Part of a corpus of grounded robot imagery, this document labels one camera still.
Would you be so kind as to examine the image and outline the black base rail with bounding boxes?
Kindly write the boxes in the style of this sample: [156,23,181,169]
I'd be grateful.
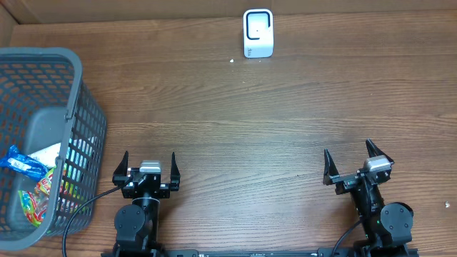
[100,248,419,257]

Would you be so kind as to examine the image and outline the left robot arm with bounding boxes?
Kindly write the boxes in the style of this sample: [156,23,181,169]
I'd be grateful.
[112,153,181,256]

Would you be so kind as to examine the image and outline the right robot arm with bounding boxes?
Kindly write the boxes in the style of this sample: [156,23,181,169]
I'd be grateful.
[323,138,419,256]

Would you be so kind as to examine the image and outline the white barcode scanner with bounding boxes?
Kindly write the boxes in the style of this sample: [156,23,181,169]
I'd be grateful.
[243,9,274,59]

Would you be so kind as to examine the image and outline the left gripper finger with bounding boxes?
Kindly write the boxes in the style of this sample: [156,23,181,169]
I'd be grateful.
[112,151,129,186]
[169,152,181,191]

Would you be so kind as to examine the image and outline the grey plastic shopping basket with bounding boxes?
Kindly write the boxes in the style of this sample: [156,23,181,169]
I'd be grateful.
[1,47,108,251]

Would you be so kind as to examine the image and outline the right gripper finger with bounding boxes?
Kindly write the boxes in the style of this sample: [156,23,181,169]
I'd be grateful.
[365,138,394,164]
[323,148,340,186]

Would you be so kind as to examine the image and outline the green Haribo gummy bag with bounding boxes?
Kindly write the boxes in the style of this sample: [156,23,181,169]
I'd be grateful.
[18,168,54,227]

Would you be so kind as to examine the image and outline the blue snack bar wrapper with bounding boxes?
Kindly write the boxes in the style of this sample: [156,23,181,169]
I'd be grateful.
[1,145,49,181]

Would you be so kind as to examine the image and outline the white tube with gold cap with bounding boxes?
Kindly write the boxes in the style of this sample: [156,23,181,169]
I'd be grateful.
[28,137,96,168]

